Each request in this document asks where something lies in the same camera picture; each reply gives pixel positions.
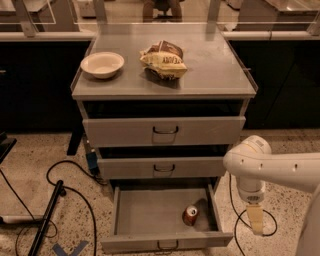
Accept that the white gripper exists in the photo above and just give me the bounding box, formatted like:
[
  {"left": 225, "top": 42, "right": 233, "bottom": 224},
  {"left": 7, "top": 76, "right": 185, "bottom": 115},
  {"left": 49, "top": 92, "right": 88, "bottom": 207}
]
[{"left": 236, "top": 177, "right": 266, "bottom": 236}]

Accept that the yellow brown chip bag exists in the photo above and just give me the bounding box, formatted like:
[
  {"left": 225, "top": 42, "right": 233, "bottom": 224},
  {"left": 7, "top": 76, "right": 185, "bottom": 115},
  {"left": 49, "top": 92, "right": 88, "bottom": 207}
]
[{"left": 140, "top": 40, "right": 187, "bottom": 80}]

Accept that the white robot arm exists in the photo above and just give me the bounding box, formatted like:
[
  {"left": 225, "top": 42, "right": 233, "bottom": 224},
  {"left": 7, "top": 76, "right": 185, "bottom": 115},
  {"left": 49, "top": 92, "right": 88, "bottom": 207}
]
[{"left": 223, "top": 135, "right": 320, "bottom": 256}]

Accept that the grey top drawer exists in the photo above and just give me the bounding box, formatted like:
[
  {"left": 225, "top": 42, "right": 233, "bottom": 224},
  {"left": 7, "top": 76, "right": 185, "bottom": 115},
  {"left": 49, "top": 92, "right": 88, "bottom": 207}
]
[{"left": 83, "top": 116, "right": 245, "bottom": 147}]

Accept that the grey drawer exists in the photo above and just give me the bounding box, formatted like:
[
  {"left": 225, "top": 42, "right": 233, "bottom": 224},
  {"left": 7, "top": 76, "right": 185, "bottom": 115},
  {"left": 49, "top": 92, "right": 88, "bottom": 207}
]
[
  {"left": 83, "top": 116, "right": 245, "bottom": 147},
  {"left": 98, "top": 157, "right": 226, "bottom": 180},
  {"left": 101, "top": 181, "right": 233, "bottom": 253}
]

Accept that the grey middle drawer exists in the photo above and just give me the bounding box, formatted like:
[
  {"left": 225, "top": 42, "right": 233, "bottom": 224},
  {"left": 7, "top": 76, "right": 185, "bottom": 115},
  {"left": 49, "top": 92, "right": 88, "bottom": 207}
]
[{"left": 98, "top": 157, "right": 226, "bottom": 180}]

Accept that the grey bottom drawer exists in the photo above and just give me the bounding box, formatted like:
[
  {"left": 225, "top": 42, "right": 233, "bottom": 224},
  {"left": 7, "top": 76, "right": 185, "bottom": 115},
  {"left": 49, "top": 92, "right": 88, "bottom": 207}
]
[{"left": 101, "top": 181, "right": 233, "bottom": 253}]

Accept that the grey metal drawer cabinet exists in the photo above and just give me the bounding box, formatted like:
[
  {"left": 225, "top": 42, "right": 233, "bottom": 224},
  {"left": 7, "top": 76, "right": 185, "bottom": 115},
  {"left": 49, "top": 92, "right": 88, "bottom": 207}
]
[{"left": 70, "top": 22, "right": 259, "bottom": 201}]

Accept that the blue box behind cabinet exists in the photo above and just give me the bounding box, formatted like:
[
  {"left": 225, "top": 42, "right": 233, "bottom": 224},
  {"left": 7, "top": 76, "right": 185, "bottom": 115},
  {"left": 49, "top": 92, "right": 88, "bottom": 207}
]
[{"left": 86, "top": 152, "right": 99, "bottom": 176}]

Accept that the black pole on floor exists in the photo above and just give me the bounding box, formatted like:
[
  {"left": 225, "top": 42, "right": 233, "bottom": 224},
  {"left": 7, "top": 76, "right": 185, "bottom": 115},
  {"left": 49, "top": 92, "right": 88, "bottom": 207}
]
[{"left": 28, "top": 180, "right": 64, "bottom": 256}]

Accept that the blue tape cross mark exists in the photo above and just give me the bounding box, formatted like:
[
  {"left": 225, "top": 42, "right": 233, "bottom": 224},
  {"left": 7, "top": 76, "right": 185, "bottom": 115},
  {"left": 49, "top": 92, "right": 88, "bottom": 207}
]
[{"left": 52, "top": 240, "right": 89, "bottom": 256}]

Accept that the white bowl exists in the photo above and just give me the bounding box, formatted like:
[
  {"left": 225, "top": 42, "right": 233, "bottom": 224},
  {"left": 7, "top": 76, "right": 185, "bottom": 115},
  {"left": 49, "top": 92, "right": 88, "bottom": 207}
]
[{"left": 80, "top": 52, "right": 125, "bottom": 79}]

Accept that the black stand base left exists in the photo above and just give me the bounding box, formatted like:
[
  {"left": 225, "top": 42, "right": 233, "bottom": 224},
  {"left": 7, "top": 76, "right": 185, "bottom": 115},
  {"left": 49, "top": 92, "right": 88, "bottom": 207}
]
[{"left": 0, "top": 131, "right": 17, "bottom": 164}]

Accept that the black floor cable right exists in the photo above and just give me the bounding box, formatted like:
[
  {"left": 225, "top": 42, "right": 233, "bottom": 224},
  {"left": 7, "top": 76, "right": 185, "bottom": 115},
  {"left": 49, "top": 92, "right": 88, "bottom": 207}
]
[{"left": 227, "top": 173, "right": 278, "bottom": 256}]

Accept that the black floor cable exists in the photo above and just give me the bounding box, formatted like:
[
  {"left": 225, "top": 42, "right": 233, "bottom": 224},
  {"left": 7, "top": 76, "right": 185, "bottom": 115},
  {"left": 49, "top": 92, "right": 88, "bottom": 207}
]
[
  {"left": 0, "top": 159, "right": 108, "bottom": 256},
  {"left": 227, "top": 173, "right": 278, "bottom": 256}
]

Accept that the black floor cable left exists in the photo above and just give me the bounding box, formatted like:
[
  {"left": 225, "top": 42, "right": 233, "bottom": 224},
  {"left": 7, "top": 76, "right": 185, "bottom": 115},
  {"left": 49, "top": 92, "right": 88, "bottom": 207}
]
[{"left": 0, "top": 159, "right": 108, "bottom": 256}]

